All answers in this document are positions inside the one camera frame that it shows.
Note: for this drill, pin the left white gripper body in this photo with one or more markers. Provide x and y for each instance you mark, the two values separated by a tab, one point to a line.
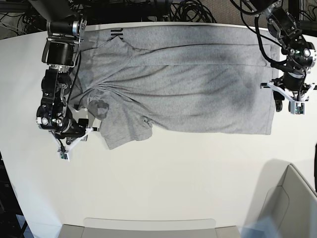
291	96

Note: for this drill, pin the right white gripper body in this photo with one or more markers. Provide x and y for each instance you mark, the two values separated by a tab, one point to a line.
67	142

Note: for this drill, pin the grey T-shirt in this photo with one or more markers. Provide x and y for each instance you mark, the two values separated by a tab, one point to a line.
179	77

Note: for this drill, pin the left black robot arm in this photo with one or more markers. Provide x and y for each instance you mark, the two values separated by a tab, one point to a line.
301	55

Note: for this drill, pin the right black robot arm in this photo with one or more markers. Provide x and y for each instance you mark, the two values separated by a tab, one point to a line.
62	55

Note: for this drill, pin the grey bin at bottom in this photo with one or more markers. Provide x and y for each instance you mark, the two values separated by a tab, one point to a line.
107	228

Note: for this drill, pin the grey bin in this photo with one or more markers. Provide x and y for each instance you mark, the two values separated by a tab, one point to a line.
107	228
293	206

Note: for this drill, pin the grey bin at right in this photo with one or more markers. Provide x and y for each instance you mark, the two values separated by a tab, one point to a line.
293	206

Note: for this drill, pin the blue translucent object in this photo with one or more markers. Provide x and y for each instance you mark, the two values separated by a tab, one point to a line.
265	227

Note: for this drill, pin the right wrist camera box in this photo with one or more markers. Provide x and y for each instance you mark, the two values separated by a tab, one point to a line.
63	154

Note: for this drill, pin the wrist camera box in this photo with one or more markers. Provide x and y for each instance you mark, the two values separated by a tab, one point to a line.
63	154
297	108

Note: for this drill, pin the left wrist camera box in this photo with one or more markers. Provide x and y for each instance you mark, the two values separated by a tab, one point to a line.
297	108

